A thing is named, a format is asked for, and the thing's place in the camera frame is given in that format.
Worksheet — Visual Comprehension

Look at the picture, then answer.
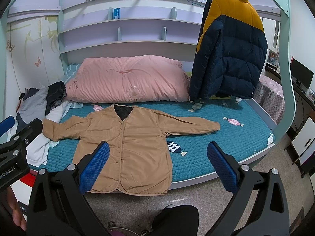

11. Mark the tan quilted jacket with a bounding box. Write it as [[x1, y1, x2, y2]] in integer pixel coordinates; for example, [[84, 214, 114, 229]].
[[43, 104, 221, 196]]

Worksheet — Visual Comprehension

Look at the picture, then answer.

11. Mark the pile of mixed clothes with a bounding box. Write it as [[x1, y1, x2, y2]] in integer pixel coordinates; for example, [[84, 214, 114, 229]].
[[7, 82, 83, 167]]

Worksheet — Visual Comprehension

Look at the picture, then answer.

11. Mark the person's left hand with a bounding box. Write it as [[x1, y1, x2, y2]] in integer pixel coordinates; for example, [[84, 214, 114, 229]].
[[6, 186, 27, 231]]

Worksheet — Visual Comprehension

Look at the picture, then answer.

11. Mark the white cabinet with drawer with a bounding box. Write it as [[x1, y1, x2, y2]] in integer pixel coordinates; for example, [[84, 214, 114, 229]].
[[292, 117, 315, 165]]

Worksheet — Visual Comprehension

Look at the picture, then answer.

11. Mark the pink folded duvet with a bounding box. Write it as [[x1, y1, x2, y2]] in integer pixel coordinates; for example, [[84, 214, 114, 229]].
[[66, 55, 190, 103]]

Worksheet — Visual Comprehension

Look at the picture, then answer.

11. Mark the teal quilted bed cover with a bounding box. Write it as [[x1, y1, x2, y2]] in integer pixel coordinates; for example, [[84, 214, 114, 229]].
[[30, 100, 273, 189]]

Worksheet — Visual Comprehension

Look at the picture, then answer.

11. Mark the person's black trouser leg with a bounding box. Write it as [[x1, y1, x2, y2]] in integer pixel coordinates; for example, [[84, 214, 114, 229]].
[[148, 205, 199, 236]]

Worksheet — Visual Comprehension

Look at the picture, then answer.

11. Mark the pink patterned cushion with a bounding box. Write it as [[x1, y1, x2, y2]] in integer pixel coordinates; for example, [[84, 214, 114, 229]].
[[253, 74, 285, 124]]

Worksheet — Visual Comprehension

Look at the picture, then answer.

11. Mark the small blue box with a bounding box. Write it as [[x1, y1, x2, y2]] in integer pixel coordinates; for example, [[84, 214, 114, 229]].
[[112, 8, 121, 19]]

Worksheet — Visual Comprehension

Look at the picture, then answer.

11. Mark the black computer monitor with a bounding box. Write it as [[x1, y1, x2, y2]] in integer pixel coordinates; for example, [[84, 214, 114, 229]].
[[290, 57, 314, 89]]

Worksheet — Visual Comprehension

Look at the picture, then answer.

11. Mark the navy and mustard puffer jacket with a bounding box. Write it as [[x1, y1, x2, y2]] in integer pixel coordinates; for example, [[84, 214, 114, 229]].
[[188, 0, 268, 100]]

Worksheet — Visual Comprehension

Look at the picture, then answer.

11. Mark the lavender wall shelf unit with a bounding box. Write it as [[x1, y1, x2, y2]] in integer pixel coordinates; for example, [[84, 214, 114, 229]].
[[58, 0, 203, 65]]

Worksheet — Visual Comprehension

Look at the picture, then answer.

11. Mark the picture frame on desk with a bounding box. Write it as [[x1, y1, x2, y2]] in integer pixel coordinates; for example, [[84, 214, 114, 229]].
[[267, 50, 279, 68]]

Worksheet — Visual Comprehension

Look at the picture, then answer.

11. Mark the mint green bed frame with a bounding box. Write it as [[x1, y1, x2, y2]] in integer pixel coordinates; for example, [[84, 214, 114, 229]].
[[0, 0, 297, 146]]

